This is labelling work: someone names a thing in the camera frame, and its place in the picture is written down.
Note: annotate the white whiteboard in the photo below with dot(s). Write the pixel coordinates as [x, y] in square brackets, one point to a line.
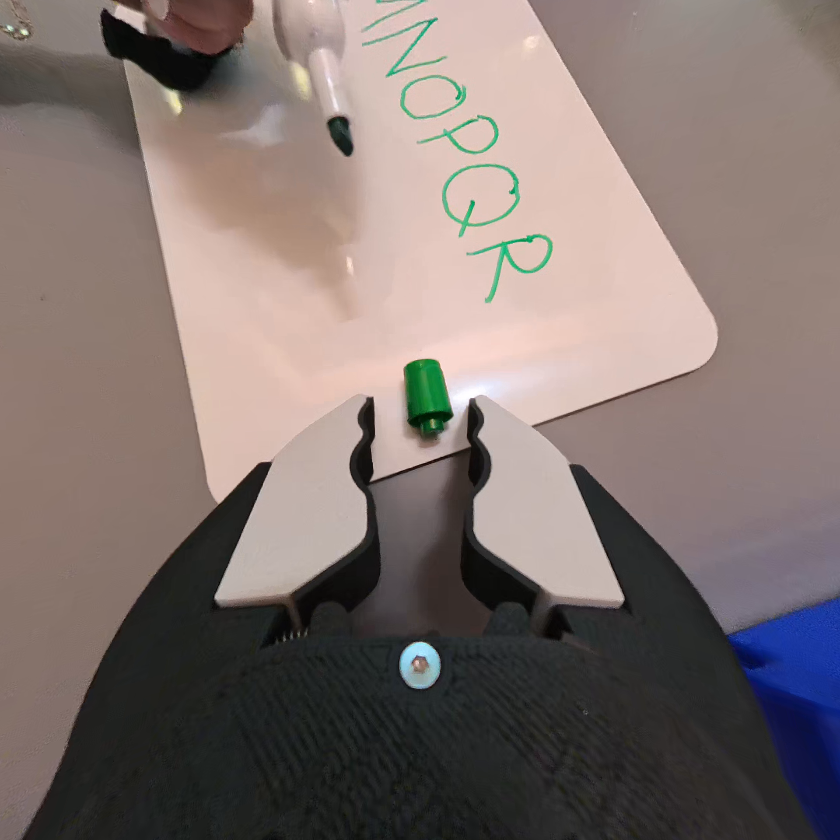
[295, 295]

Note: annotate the blue plastic bin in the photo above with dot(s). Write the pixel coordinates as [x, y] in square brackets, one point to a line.
[800, 689]

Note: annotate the green dry-erase marker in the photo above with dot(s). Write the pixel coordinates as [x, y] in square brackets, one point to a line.
[325, 72]

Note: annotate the person's left hand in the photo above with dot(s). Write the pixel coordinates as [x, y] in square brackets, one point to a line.
[203, 26]

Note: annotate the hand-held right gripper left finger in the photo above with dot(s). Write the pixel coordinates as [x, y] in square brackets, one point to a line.
[295, 525]

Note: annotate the green marker cap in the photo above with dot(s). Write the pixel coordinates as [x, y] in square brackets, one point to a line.
[426, 394]

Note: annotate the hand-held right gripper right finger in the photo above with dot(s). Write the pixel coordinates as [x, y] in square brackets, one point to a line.
[544, 525]

